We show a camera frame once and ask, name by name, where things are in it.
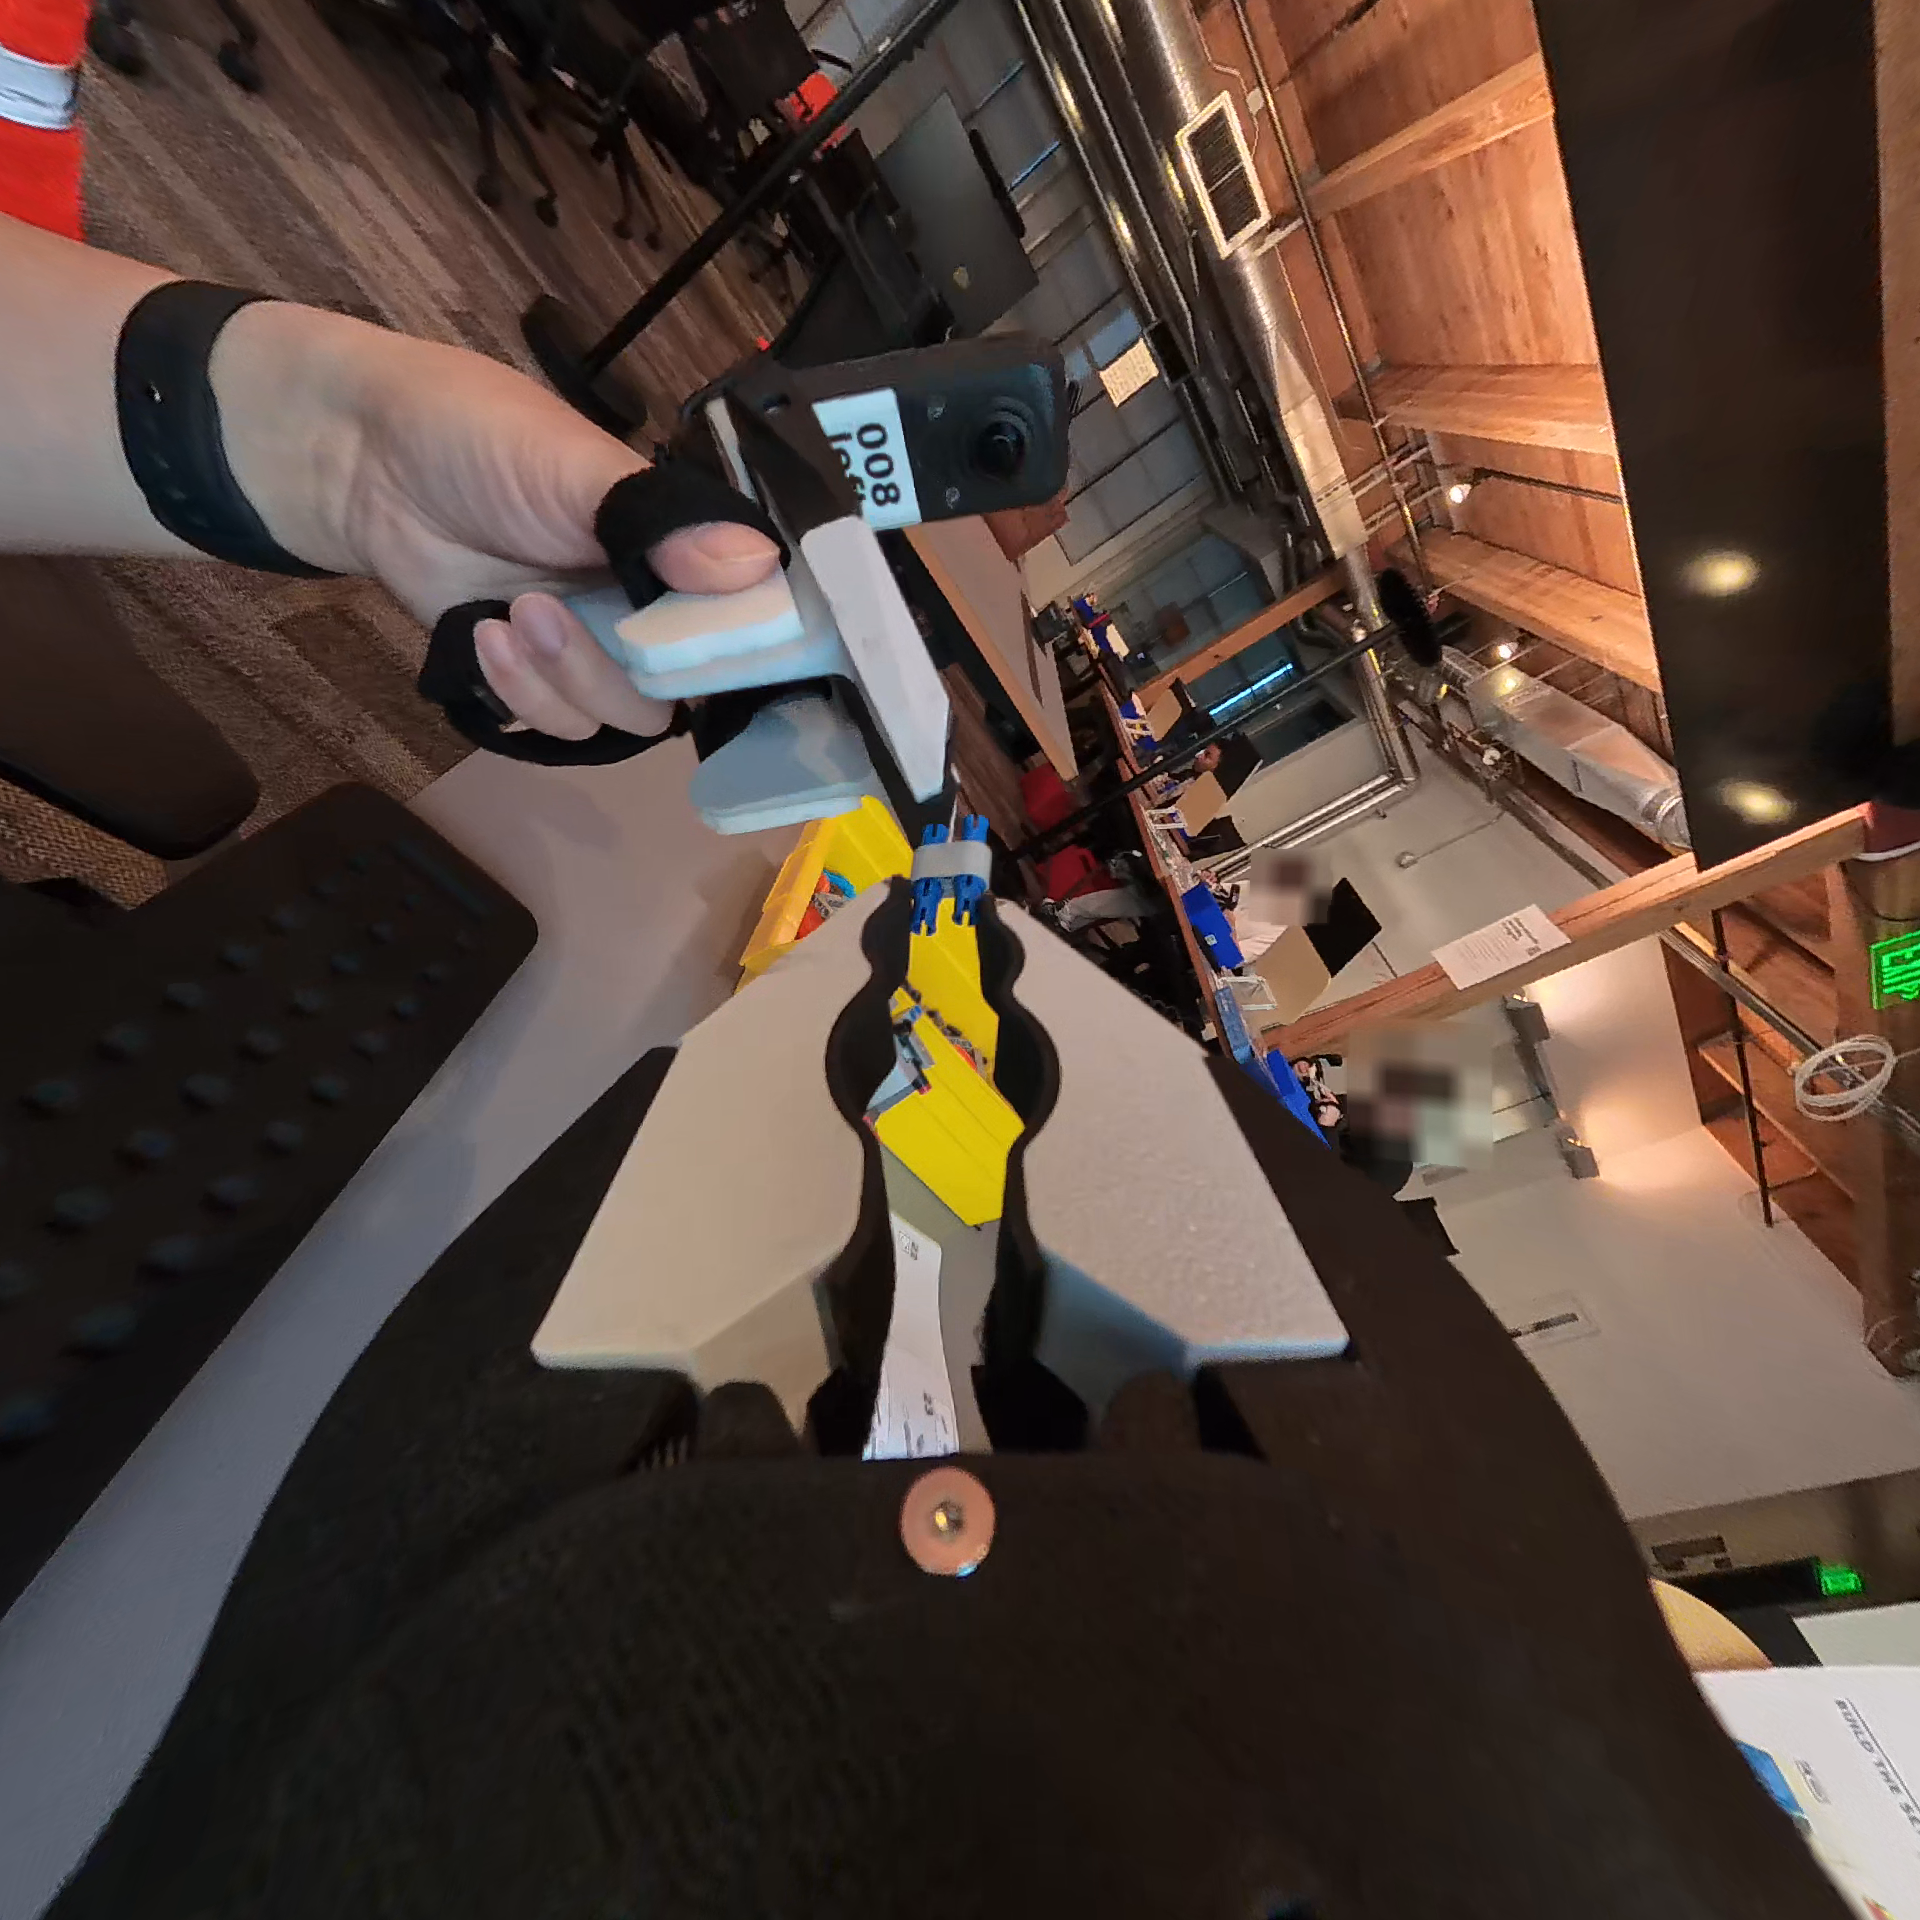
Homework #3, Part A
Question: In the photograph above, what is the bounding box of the grey desk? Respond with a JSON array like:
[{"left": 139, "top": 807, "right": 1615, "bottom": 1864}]
[{"left": 0, "top": 731, "right": 1038, "bottom": 1920}]

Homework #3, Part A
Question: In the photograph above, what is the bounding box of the person's left hand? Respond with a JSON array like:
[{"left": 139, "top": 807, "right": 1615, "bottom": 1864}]
[{"left": 223, "top": 302, "right": 789, "bottom": 745}]

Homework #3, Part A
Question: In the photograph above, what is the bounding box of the black wrist band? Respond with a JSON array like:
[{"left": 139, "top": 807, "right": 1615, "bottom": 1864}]
[{"left": 113, "top": 281, "right": 340, "bottom": 578}]

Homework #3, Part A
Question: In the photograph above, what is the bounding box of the instruction booklet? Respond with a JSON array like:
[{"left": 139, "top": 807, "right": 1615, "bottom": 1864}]
[{"left": 863, "top": 1214, "right": 967, "bottom": 1461}]

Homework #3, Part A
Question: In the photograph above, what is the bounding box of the person's left forearm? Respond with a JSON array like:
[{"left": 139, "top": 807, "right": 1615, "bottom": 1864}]
[{"left": 0, "top": 209, "right": 161, "bottom": 563}]

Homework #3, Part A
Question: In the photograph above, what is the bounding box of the wood-edged grey table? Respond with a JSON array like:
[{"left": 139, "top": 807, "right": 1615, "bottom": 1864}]
[{"left": 902, "top": 517, "right": 1079, "bottom": 780}]

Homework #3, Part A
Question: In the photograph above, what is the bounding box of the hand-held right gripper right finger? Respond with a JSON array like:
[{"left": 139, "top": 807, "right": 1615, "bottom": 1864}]
[{"left": 975, "top": 899, "right": 1350, "bottom": 1448}]

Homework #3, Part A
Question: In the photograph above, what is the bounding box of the yellow plastic bin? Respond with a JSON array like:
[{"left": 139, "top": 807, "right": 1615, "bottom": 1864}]
[{"left": 735, "top": 795, "right": 1035, "bottom": 1229}]

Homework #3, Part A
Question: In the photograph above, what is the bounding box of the silver air duct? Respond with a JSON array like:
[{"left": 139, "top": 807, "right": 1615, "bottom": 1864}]
[{"left": 1035, "top": 0, "right": 1428, "bottom": 789}]

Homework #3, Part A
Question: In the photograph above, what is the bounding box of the black dimpled armrest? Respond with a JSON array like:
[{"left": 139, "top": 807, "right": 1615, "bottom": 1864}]
[{"left": 0, "top": 780, "right": 543, "bottom": 1613}]

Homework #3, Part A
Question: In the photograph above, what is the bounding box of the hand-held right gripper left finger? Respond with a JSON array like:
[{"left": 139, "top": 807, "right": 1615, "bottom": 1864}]
[{"left": 531, "top": 883, "right": 916, "bottom": 1444}]

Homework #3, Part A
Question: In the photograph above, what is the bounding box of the orange safety cone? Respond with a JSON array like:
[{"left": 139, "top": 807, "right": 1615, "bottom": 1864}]
[{"left": 0, "top": 0, "right": 90, "bottom": 245}]

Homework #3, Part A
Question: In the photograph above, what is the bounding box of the black wall device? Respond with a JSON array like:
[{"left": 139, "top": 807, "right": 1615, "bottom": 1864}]
[{"left": 1648, "top": 1552, "right": 1868, "bottom": 1621}]

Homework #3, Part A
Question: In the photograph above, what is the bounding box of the dark smooth armrest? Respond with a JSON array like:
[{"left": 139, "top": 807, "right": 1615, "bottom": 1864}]
[{"left": 0, "top": 555, "right": 261, "bottom": 860}]

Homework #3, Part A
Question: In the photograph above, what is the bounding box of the black hanging panel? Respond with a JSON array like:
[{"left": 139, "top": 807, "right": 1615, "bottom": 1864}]
[{"left": 1531, "top": 0, "right": 1883, "bottom": 875}]

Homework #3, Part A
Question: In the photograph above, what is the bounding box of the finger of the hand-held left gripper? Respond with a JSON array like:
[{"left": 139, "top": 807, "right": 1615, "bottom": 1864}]
[{"left": 802, "top": 514, "right": 958, "bottom": 807}]

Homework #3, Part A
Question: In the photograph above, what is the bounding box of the white air vent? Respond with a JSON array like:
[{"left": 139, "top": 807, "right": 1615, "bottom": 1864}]
[{"left": 1175, "top": 92, "right": 1277, "bottom": 254}]

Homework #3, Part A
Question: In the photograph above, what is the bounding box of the grey toy robot model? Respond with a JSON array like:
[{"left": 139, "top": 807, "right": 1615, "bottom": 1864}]
[{"left": 883, "top": 983, "right": 945, "bottom": 1121}]

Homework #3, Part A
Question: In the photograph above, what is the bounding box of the white cable coil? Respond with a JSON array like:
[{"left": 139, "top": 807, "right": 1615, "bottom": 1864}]
[{"left": 1792, "top": 1035, "right": 1899, "bottom": 1121}]

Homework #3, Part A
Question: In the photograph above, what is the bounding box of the black monitor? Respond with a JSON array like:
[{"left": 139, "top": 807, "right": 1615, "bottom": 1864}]
[{"left": 878, "top": 97, "right": 1041, "bottom": 337}]

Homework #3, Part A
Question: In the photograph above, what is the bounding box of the white instruction poster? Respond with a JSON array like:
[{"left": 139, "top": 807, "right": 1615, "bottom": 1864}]
[{"left": 1694, "top": 1665, "right": 1920, "bottom": 1920}]

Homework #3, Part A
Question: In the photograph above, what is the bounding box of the tan rounded board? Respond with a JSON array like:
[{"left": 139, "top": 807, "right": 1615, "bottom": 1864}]
[{"left": 1648, "top": 1573, "right": 1773, "bottom": 1675}]

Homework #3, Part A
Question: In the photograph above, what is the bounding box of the grey beam with blue pins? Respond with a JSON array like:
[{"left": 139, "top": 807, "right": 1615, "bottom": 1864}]
[{"left": 893, "top": 812, "right": 994, "bottom": 931}]

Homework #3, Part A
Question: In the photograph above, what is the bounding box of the wooden post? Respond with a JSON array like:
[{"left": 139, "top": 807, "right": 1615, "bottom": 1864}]
[{"left": 1266, "top": 805, "right": 1881, "bottom": 1058}]

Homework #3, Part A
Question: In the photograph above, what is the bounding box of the black floor lamp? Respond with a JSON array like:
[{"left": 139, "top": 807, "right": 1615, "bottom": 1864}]
[{"left": 522, "top": 0, "right": 967, "bottom": 442}]

